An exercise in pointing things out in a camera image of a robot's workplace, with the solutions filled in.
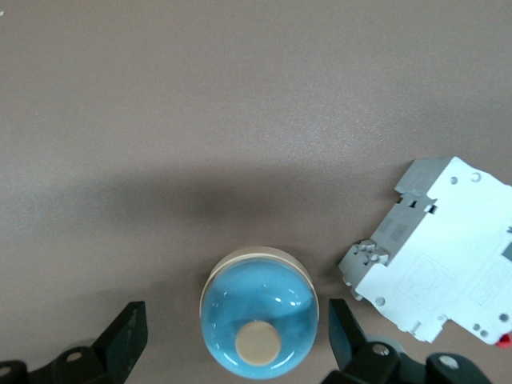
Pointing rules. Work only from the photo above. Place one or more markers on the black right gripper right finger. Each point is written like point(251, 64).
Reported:
point(348, 348)

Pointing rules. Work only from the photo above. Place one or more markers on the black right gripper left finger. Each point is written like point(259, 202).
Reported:
point(120, 344)

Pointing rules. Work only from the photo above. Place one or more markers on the blue call bell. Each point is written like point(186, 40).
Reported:
point(256, 304)

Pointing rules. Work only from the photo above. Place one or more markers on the white circuit breaker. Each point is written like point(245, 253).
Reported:
point(440, 248)

